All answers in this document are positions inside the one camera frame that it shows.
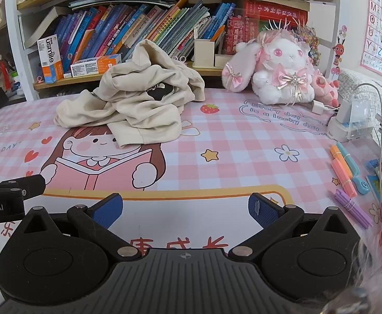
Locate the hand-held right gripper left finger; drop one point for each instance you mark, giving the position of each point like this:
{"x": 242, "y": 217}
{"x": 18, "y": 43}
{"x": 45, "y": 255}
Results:
{"x": 107, "y": 210}

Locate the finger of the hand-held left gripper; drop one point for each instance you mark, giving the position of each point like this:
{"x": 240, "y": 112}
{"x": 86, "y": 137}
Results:
{"x": 30, "y": 184}

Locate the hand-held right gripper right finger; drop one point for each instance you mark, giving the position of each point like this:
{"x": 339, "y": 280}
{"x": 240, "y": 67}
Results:
{"x": 263, "y": 211}

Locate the beige hoodie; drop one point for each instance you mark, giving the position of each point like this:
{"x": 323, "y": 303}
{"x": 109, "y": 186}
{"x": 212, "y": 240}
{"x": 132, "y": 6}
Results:
{"x": 138, "y": 111}

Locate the pink checked printed desk mat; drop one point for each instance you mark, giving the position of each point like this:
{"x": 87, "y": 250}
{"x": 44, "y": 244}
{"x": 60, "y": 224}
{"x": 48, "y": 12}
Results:
{"x": 227, "y": 157}

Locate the pink highlighter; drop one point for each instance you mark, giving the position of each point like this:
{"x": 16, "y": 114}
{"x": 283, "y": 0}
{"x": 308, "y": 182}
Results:
{"x": 344, "y": 178}

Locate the purple pen bundle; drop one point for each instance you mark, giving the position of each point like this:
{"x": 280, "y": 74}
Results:
{"x": 353, "y": 207}

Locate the orange highlighter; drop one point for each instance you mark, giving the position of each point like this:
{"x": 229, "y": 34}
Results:
{"x": 339, "y": 160}

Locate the green-capped white bottle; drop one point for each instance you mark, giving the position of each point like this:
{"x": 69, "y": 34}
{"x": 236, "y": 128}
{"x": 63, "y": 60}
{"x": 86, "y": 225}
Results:
{"x": 14, "y": 83}

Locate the teal highlighter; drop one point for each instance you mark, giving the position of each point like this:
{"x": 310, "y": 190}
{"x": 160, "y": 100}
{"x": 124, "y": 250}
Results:
{"x": 349, "y": 160}

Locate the blue smiley clip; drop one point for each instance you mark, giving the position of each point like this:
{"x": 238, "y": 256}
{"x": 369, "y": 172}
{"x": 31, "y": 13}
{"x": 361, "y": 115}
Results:
{"x": 362, "y": 185}

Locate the white charger plug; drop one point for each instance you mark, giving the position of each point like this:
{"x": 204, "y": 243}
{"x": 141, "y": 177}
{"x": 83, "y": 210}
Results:
{"x": 318, "y": 108}

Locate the tall white orange box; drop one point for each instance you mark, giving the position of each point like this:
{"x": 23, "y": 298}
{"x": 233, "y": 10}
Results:
{"x": 50, "y": 59}

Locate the flat orange white box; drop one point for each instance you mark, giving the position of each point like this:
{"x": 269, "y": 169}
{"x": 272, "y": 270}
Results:
{"x": 96, "y": 65}

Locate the pink plush toy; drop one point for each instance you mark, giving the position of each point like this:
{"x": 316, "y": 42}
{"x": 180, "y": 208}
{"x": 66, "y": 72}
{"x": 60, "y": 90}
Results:
{"x": 325, "y": 88}

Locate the white pink plush bunny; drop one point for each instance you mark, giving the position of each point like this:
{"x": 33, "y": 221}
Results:
{"x": 276, "y": 72}

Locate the small white container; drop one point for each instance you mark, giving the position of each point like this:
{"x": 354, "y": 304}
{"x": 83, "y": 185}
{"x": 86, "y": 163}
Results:
{"x": 222, "y": 60}

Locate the grey quilted cloth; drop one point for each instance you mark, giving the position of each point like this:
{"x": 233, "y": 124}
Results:
{"x": 351, "y": 78}

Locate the beige pen holder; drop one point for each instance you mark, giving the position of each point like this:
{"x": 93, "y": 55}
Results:
{"x": 204, "y": 54}

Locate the row of colourful books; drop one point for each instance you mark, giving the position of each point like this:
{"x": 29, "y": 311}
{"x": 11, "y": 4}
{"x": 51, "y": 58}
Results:
{"x": 112, "y": 29}

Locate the red patterned box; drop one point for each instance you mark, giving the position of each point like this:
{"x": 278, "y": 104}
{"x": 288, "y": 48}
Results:
{"x": 240, "y": 34}

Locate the thick red book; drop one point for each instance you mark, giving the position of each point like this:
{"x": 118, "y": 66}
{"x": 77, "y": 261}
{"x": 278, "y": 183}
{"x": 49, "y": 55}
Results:
{"x": 276, "y": 11}

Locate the deer wall sticker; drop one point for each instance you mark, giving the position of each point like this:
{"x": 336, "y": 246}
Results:
{"x": 339, "y": 50}

